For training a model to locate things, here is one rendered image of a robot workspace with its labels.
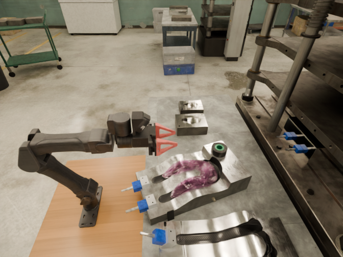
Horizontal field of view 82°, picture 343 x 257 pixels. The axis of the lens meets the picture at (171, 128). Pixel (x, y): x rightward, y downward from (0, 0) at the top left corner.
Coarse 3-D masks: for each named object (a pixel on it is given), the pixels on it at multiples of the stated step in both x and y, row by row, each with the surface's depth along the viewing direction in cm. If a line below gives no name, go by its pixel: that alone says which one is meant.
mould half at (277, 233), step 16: (160, 224) 77; (176, 224) 77; (192, 224) 77; (208, 224) 77; (224, 224) 76; (272, 224) 80; (240, 240) 69; (256, 240) 68; (272, 240) 75; (288, 240) 75; (160, 256) 68; (176, 256) 68; (192, 256) 69; (208, 256) 69; (224, 256) 68; (240, 256) 66; (256, 256) 65; (288, 256) 71
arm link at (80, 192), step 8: (40, 160) 68; (48, 160) 71; (56, 160) 74; (40, 168) 69; (48, 168) 70; (56, 168) 73; (64, 168) 76; (48, 176) 73; (56, 176) 74; (64, 176) 74; (72, 176) 77; (80, 176) 81; (64, 184) 77; (72, 184) 77; (80, 184) 79; (88, 184) 83; (96, 184) 86; (80, 192) 80; (88, 192) 80; (96, 192) 85
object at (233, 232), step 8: (240, 224) 73; (248, 224) 72; (256, 224) 71; (216, 232) 75; (224, 232) 74; (232, 232) 73; (240, 232) 72; (248, 232) 74; (256, 232) 69; (264, 232) 68; (184, 240) 73; (192, 240) 73; (200, 240) 73; (208, 240) 73; (216, 240) 73; (224, 240) 72; (264, 240) 67; (272, 248) 71; (264, 256) 64; (272, 256) 69
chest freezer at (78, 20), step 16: (64, 0) 552; (80, 0) 552; (96, 0) 552; (112, 0) 553; (64, 16) 578; (80, 16) 578; (96, 16) 578; (112, 16) 579; (80, 32) 605; (96, 32) 606; (112, 32) 606
